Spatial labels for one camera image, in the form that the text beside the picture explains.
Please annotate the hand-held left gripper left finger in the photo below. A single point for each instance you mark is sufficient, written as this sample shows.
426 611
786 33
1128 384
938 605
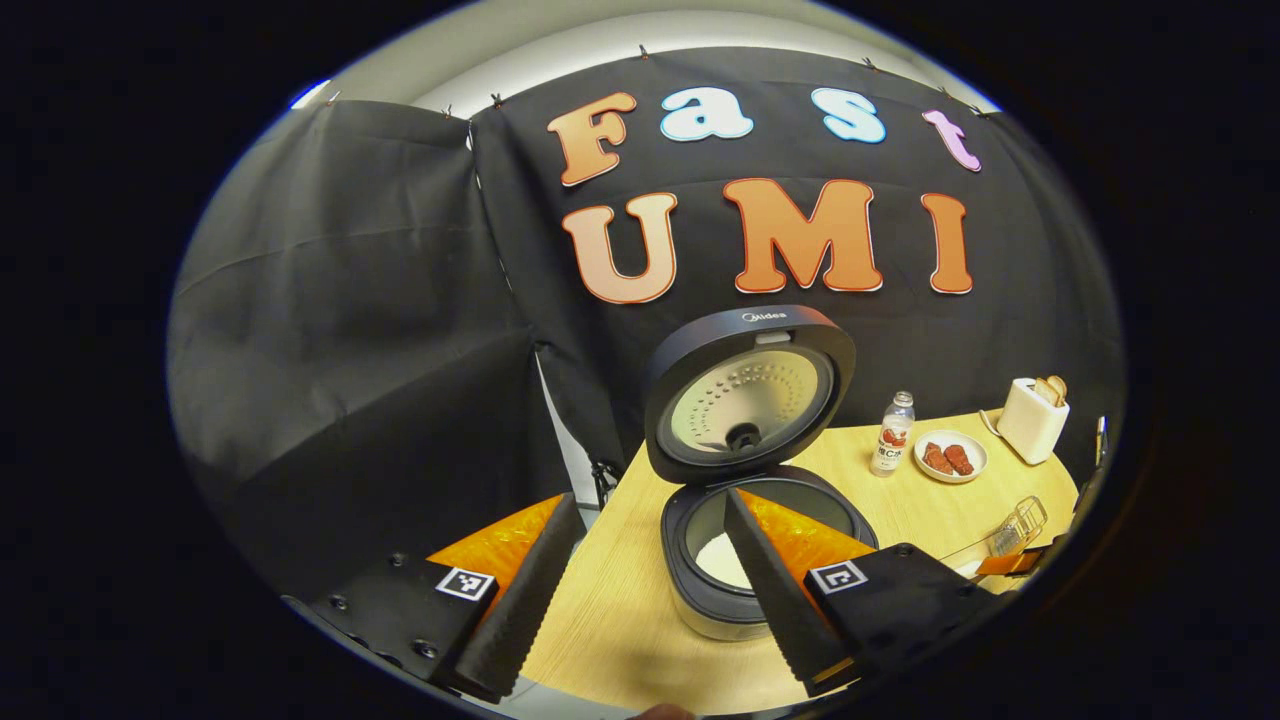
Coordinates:
520 600

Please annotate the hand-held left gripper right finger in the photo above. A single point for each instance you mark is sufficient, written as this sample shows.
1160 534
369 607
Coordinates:
770 590

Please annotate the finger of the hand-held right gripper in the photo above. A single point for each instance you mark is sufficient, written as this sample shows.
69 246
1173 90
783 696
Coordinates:
1010 563

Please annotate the clear chopstick holder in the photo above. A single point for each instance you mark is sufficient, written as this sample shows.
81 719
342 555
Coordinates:
1020 525

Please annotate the white rice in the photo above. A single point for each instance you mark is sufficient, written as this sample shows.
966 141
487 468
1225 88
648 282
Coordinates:
722 562

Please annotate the dark grey rice cooker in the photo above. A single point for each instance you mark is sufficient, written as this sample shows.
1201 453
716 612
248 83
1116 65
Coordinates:
700 340

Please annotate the white round plate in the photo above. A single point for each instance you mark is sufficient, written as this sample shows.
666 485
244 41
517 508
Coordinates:
950 479

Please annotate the red meat piece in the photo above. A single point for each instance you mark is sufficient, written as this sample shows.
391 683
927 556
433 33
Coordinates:
960 460
937 458

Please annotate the white toaster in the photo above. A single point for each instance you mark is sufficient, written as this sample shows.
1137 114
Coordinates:
1030 430

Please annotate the clear red label bottle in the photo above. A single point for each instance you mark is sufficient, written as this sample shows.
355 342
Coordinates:
892 440

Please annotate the toasted bread slice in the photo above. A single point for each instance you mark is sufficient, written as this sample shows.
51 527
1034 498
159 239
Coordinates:
1043 393
1058 387

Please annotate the black backdrop cloth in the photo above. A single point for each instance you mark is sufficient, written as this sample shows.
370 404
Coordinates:
350 350

